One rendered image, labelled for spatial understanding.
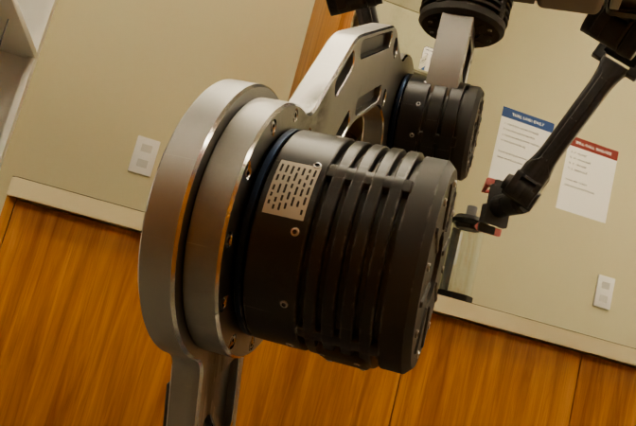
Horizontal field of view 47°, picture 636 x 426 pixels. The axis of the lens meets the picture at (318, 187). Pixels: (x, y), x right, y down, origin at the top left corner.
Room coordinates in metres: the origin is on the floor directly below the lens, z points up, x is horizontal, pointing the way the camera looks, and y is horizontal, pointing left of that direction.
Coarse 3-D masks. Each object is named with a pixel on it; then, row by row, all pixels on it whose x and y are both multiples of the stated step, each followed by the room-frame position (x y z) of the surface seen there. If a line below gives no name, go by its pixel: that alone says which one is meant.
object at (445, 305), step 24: (24, 192) 1.47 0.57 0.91; (48, 192) 1.48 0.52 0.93; (72, 192) 1.49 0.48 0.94; (96, 216) 1.50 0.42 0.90; (120, 216) 1.51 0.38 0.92; (456, 312) 1.69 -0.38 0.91; (480, 312) 1.70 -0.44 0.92; (504, 312) 1.72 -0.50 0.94; (528, 336) 1.73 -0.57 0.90; (552, 336) 1.75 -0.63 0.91; (576, 336) 1.76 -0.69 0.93; (624, 360) 1.79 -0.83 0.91
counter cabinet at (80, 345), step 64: (0, 256) 1.49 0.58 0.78; (64, 256) 1.52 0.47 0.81; (128, 256) 1.55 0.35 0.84; (0, 320) 1.50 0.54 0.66; (64, 320) 1.53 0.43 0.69; (128, 320) 1.56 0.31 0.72; (448, 320) 1.72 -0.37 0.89; (0, 384) 1.51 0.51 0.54; (64, 384) 1.54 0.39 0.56; (128, 384) 1.57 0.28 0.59; (256, 384) 1.63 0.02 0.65; (320, 384) 1.66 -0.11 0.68; (384, 384) 1.69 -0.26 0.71; (448, 384) 1.72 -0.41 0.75; (512, 384) 1.76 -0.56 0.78; (576, 384) 1.80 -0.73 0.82
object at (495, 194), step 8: (496, 192) 1.79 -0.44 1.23; (488, 200) 1.79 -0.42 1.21; (496, 200) 1.76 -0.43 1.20; (488, 208) 1.79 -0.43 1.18; (496, 208) 1.76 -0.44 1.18; (488, 216) 1.79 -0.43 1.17; (496, 216) 1.79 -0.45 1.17; (504, 216) 1.77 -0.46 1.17; (496, 224) 1.80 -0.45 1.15; (504, 224) 1.80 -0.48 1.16
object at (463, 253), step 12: (456, 228) 1.91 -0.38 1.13; (468, 228) 1.89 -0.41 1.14; (456, 240) 1.90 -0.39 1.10; (468, 240) 1.89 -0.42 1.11; (480, 240) 1.90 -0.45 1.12; (456, 252) 1.90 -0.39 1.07; (468, 252) 1.89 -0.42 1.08; (480, 252) 1.92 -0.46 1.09; (444, 264) 1.92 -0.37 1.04; (456, 264) 1.89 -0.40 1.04; (468, 264) 1.89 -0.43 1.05; (444, 276) 1.91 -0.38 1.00; (456, 276) 1.89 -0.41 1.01; (468, 276) 1.90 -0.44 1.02; (444, 288) 1.91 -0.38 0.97; (456, 288) 1.89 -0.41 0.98; (468, 288) 1.90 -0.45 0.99
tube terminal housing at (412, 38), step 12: (384, 12) 1.92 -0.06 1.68; (396, 12) 1.93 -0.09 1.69; (408, 12) 1.94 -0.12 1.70; (384, 24) 1.92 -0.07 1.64; (396, 24) 1.93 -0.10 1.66; (408, 24) 1.94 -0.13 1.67; (408, 36) 1.94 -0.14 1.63; (420, 36) 1.95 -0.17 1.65; (408, 48) 1.94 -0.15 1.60; (420, 48) 1.95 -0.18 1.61
